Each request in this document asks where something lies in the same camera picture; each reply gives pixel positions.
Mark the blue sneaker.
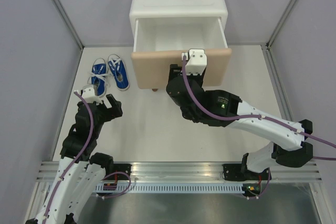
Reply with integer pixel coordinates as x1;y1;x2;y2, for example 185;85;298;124
108;54;130;91
88;58;110;97

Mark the beige drawer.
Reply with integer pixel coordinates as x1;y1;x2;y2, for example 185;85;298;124
131;17;232;89

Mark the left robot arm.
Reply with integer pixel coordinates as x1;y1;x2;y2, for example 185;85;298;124
26;92;123;223

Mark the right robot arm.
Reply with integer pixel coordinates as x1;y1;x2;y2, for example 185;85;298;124
166;64;313;182

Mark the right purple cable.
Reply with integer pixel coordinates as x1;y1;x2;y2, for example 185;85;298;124
183;56;336;161

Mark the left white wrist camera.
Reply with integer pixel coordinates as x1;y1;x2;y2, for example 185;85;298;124
73;84;108;110

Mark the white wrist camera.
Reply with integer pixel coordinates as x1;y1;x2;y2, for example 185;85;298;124
73;84;108;110
181;49;207;76

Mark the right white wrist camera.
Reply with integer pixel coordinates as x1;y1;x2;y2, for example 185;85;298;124
181;49;207;76

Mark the aluminium mounting rail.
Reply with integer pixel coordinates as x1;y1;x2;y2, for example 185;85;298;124
36;161;323;183

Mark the white slotted cable duct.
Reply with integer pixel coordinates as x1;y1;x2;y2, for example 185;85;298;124
93;183;245;194

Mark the left aluminium frame post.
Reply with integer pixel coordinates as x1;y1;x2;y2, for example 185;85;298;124
51;0;84;51

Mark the aluminium frame post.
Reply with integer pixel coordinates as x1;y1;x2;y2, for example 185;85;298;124
51;0;84;51
266;0;299;50

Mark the right aluminium frame post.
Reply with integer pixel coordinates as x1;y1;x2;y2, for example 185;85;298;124
266;0;299;50

